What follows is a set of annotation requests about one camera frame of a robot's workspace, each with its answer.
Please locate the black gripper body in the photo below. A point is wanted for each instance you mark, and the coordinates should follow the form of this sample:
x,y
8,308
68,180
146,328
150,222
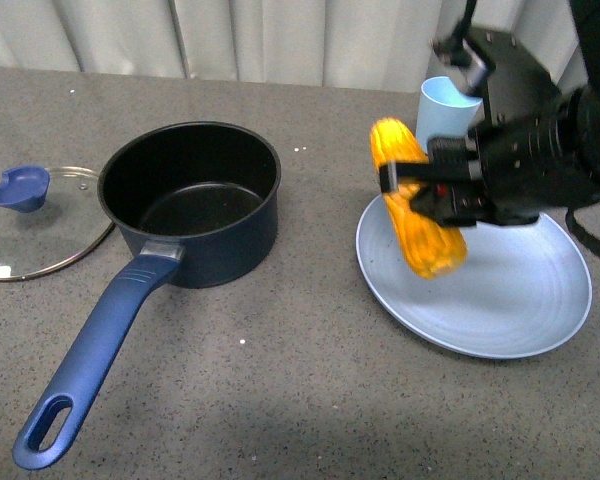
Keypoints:
x,y
526,166

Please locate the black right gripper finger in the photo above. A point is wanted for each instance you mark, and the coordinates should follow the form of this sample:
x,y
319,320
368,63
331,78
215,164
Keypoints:
x,y
453,204

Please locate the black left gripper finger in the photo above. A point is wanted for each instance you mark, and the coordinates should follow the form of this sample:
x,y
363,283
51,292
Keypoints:
x,y
392,173

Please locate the yellow corn cob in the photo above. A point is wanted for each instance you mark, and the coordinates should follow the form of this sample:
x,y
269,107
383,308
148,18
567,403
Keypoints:
x,y
431,251

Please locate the glass lid with blue knob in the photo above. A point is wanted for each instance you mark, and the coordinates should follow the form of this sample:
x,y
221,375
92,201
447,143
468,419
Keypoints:
x,y
49,219

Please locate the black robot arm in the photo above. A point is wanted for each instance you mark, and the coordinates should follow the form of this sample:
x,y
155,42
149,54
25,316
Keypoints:
x,y
586,17

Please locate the light blue plastic cup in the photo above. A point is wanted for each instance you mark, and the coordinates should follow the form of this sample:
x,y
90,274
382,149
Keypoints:
x,y
443,111

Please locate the light blue plate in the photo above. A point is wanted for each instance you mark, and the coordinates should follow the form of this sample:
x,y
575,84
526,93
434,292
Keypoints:
x,y
523,291

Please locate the white curtain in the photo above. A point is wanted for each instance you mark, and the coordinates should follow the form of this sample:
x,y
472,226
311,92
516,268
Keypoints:
x,y
380,45

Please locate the dark blue saucepan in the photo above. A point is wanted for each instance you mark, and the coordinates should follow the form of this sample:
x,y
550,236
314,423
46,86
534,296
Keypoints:
x,y
196,204

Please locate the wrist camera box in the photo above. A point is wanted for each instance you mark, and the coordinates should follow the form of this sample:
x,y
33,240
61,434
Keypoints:
x,y
495,66

